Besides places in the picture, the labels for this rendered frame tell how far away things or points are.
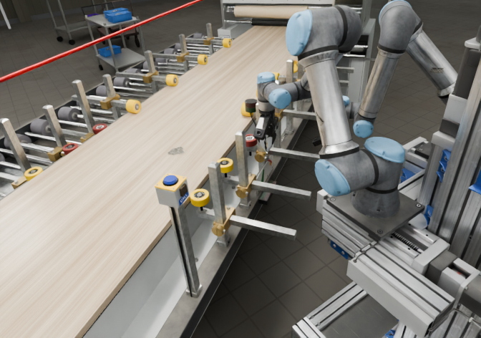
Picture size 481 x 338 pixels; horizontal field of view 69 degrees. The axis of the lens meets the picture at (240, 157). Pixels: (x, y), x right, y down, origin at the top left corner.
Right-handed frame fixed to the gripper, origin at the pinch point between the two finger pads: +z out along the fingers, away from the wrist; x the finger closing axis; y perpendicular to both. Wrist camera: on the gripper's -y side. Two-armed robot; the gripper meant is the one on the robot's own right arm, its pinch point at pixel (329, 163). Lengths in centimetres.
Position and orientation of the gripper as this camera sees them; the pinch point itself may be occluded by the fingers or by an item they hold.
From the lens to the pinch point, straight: 179.6
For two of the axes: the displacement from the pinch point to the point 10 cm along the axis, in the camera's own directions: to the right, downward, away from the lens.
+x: 3.9, -5.3, 7.6
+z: 0.7, 8.3, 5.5
